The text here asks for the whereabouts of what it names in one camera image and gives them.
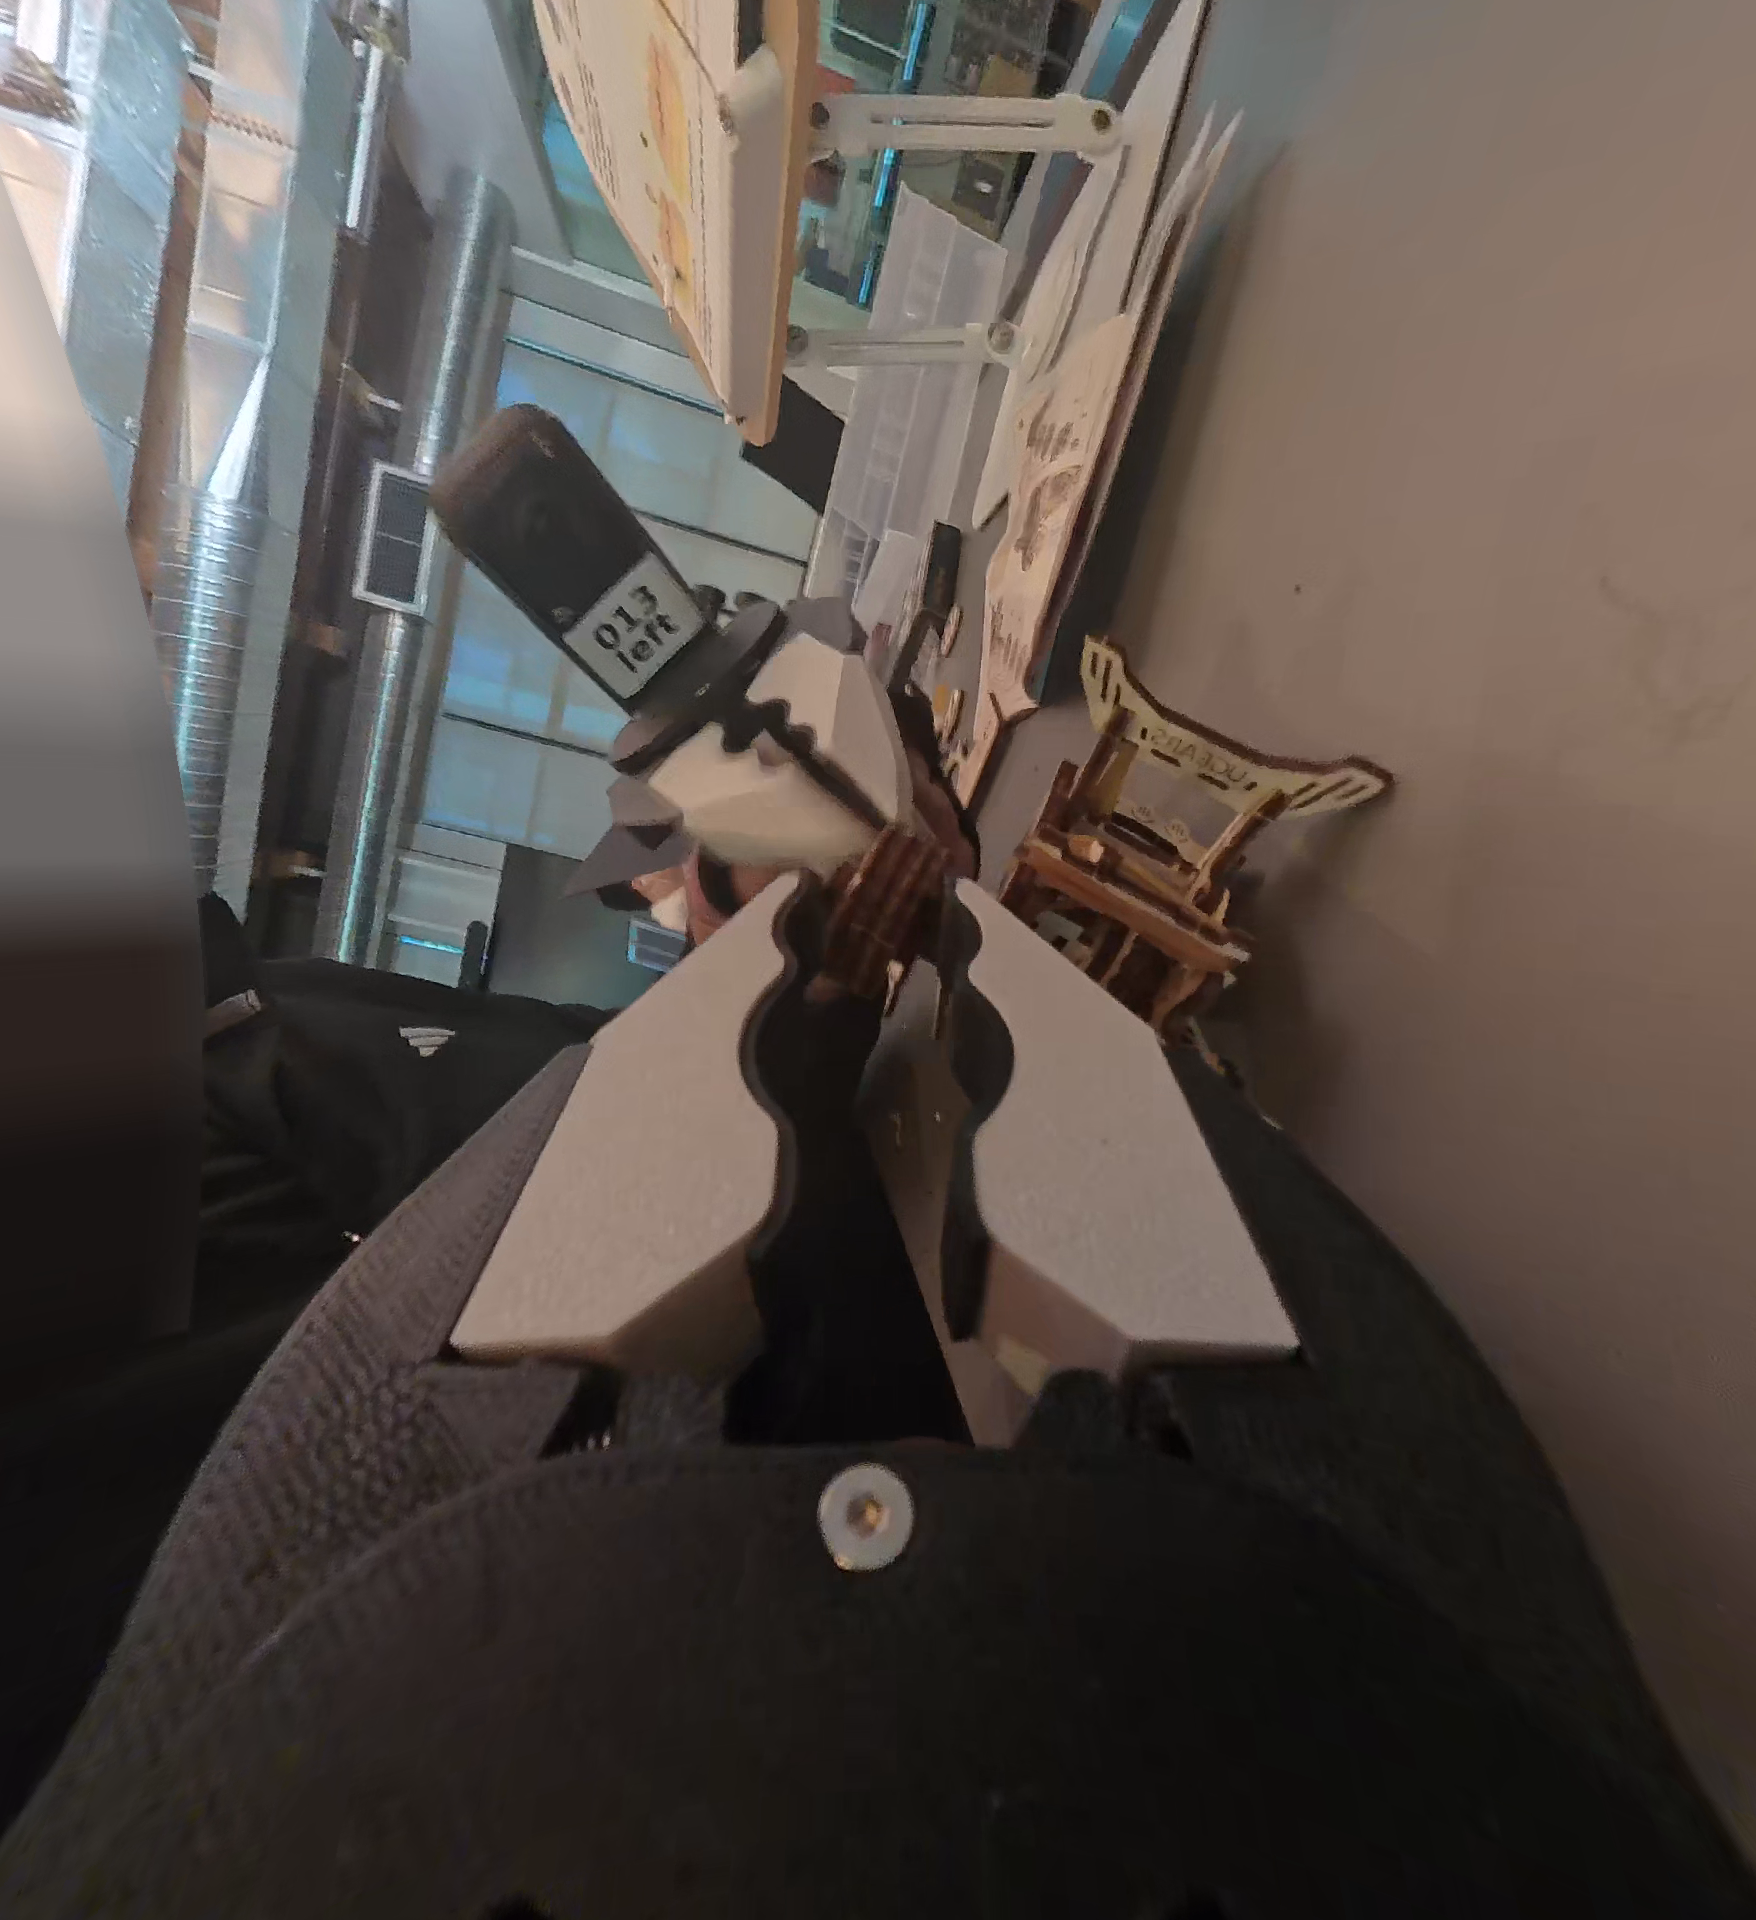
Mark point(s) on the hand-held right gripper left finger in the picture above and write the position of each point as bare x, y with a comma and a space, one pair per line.
638, 1184

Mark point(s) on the white book stand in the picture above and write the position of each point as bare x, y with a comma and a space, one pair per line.
969, 119

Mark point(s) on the wooden buggy model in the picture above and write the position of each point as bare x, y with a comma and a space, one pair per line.
1208, 769

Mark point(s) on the silver ventilation duct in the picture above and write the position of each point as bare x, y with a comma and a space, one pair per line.
398, 781
218, 600

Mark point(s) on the thick wooden wheel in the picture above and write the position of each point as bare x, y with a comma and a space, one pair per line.
878, 908

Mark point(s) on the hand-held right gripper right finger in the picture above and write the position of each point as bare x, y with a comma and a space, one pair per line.
1133, 1201

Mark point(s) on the person's left hand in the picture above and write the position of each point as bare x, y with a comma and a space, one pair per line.
702, 900

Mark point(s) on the person's black clothing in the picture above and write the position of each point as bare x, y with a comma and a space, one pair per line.
367, 1080

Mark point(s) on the clear plastic drawer cabinet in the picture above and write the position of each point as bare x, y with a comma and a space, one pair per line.
908, 302

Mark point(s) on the wall vent grille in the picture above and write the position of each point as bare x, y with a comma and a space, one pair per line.
391, 533

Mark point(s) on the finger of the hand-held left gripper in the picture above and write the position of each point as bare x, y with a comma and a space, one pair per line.
758, 804
855, 720

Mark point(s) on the instruction booklet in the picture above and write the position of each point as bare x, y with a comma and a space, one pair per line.
1074, 451

